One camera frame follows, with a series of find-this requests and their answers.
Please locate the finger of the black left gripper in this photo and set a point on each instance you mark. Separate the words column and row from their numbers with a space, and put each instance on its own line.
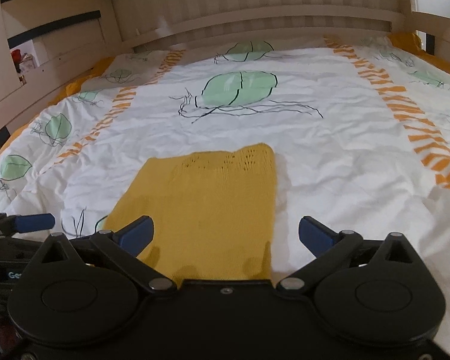
column 12, row 224

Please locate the white leaf-print duvet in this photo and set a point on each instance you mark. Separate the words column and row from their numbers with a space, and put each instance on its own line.
column 418, row 95

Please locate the mustard yellow knit sweater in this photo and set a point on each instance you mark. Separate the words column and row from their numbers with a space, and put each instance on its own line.
column 213, row 213

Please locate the beige wooden bed frame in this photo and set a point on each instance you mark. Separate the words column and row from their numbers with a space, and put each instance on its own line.
column 44, row 44

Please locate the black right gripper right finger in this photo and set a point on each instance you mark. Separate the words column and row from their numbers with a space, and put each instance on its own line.
column 380, row 289

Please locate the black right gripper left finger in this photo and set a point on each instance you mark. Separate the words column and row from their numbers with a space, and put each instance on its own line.
column 119, row 278

